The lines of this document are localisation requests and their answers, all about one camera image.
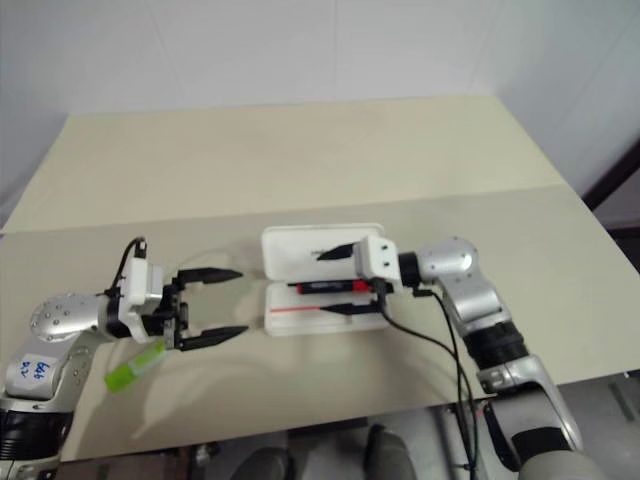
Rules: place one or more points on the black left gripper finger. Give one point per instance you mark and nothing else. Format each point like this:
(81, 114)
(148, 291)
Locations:
(210, 275)
(215, 336)

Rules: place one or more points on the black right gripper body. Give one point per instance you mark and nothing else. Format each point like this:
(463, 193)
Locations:
(378, 297)

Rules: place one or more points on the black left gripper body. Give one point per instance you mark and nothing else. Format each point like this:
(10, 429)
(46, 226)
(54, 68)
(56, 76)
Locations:
(172, 312)

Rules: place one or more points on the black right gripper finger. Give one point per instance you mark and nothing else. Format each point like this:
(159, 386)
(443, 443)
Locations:
(350, 308)
(340, 252)

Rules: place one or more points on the red marker with black barrel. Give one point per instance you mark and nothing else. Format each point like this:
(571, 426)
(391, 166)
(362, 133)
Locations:
(325, 287)

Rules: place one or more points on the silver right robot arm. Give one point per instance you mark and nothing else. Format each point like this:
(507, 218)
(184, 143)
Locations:
(470, 295)

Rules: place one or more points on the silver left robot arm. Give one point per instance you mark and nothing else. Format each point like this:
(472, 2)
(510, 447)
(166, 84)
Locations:
(60, 317)

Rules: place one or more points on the white plastic pencil case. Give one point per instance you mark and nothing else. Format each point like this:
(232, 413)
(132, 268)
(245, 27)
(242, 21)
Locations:
(295, 255)

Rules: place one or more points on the green marker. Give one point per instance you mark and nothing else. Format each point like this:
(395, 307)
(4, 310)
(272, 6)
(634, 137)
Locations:
(131, 370)

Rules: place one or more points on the white sticker with blue writing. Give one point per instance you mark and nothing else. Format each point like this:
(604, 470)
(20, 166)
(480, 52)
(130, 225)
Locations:
(29, 372)

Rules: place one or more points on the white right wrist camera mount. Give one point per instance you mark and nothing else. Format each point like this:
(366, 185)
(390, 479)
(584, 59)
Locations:
(378, 260)

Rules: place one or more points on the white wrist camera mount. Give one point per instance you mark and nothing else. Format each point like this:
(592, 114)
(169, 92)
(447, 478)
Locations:
(140, 282)
(378, 260)

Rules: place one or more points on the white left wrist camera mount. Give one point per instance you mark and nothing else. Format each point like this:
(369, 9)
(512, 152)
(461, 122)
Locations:
(140, 282)

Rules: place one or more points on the dark furniture frame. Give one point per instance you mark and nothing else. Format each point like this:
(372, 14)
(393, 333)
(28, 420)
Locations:
(617, 195)

